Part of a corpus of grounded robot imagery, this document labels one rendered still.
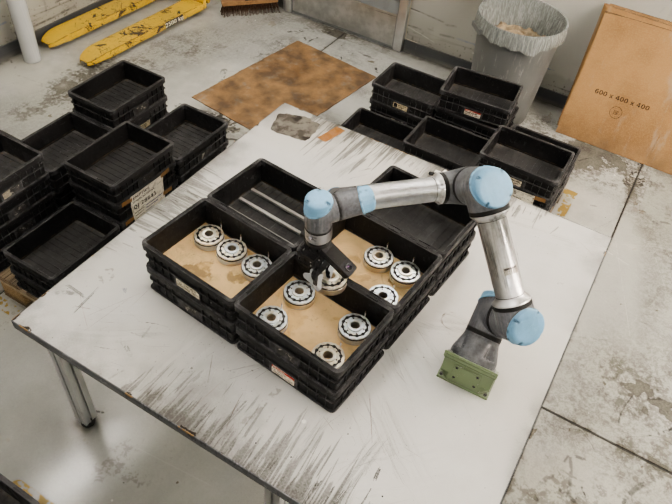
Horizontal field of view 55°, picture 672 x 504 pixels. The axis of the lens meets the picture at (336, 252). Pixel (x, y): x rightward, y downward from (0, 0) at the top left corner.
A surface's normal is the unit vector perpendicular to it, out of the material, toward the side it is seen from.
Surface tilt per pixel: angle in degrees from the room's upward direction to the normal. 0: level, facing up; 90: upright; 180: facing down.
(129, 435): 0
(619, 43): 80
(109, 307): 0
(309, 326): 0
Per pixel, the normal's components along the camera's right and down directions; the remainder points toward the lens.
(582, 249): 0.08, -0.69
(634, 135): -0.46, 0.36
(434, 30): -0.51, 0.59
